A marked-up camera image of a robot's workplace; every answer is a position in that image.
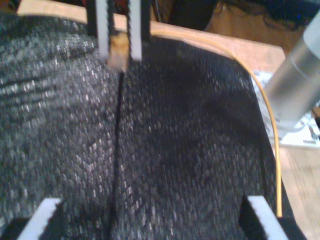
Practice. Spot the black bubble wrap mat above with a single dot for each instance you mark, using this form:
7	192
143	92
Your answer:
175	150

